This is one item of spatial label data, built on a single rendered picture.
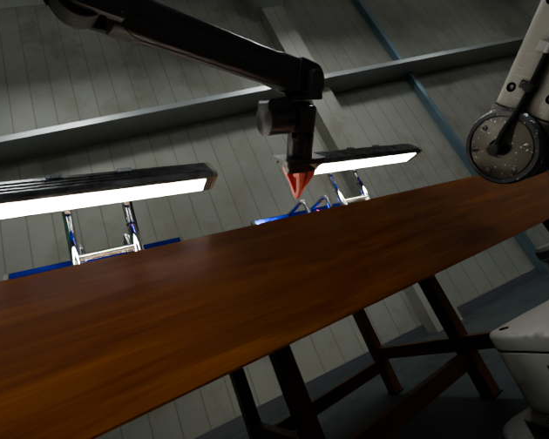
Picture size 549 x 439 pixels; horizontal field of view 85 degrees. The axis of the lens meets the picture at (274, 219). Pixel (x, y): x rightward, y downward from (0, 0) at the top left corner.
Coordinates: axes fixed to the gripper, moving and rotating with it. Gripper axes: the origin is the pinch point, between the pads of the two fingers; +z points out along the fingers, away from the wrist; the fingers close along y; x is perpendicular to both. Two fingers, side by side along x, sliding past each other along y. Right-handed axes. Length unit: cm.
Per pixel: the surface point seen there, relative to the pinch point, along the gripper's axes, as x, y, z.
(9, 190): -27, 55, -2
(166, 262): 17.4, 34.0, -2.4
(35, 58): -410, 65, -31
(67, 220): -39, 48, 12
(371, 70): -233, -279, -33
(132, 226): -35, 33, 16
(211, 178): -25.1, 11.4, 1.6
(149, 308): 21.4, 37.5, 0.9
